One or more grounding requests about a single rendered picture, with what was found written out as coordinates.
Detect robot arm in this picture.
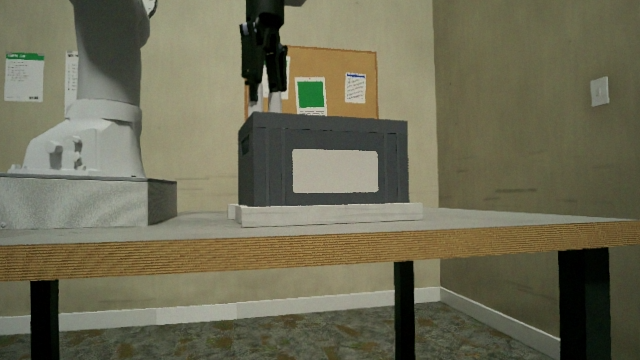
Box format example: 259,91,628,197
7,0,150,177

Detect dark grey crate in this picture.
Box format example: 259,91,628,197
238,112,409,207

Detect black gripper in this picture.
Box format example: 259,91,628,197
239,0,288,116

